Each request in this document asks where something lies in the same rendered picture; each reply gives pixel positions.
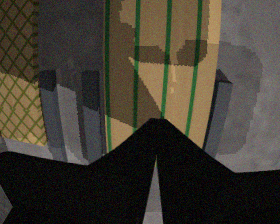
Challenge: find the tan strip with green stripes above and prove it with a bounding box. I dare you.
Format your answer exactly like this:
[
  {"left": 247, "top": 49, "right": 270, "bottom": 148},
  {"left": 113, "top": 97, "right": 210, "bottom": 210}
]
[{"left": 103, "top": 0, "right": 222, "bottom": 153}]

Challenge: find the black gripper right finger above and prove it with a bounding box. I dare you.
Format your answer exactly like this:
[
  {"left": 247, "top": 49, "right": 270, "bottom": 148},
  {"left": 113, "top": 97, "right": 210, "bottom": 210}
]
[{"left": 156, "top": 119, "right": 280, "bottom": 224}]

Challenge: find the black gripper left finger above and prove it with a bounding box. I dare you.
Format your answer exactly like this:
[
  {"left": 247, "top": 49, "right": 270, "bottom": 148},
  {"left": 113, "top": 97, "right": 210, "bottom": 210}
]
[{"left": 0, "top": 119, "right": 159, "bottom": 224}]

